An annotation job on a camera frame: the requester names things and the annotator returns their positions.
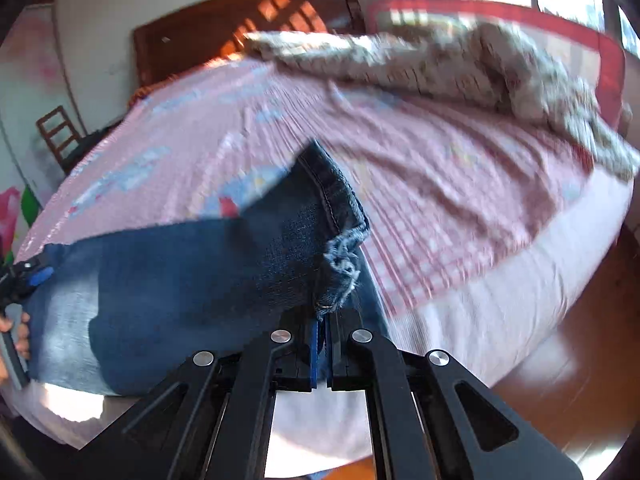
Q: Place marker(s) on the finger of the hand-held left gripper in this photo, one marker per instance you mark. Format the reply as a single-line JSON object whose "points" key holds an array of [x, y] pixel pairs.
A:
{"points": [[42, 275]]}

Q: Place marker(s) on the dark wooden chair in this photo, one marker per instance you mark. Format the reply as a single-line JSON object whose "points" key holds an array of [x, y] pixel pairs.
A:
{"points": [[50, 116]]}

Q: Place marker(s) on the person's left hand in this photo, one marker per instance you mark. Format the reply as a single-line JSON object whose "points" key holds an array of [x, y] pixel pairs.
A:
{"points": [[22, 346]]}

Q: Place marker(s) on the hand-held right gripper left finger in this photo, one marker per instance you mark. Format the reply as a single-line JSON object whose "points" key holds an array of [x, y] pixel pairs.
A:
{"points": [[313, 355]]}

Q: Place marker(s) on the orange fringed cloth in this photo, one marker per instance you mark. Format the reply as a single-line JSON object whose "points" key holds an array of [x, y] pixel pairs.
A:
{"points": [[139, 94]]}

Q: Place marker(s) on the red bed guard rail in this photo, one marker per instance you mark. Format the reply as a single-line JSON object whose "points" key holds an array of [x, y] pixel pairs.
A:
{"points": [[612, 70]]}

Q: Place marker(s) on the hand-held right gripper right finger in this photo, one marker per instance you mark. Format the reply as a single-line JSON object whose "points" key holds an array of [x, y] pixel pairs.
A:
{"points": [[332, 355]]}

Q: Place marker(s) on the beige swirl-patterned quilt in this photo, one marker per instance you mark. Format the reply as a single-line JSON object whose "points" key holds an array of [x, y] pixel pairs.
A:
{"points": [[450, 60]]}

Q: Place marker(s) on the blue denim pants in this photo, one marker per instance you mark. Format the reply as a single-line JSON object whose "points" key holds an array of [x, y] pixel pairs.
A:
{"points": [[200, 280]]}

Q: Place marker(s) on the dark wooden headboard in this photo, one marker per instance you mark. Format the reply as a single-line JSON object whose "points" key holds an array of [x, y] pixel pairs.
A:
{"points": [[200, 35]]}

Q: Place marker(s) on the flower-printed wardrobe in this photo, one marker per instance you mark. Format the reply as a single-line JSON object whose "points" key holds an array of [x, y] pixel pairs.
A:
{"points": [[35, 60]]}

